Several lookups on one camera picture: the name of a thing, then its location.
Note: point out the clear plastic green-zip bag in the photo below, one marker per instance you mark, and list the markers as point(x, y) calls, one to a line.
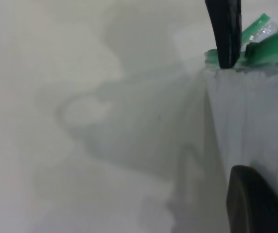
point(270, 48)

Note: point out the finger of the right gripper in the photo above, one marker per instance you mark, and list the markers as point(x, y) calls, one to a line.
point(227, 31)

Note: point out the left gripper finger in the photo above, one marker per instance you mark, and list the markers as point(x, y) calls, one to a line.
point(255, 206)

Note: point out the white plastic bin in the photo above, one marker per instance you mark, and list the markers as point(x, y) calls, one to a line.
point(255, 121)

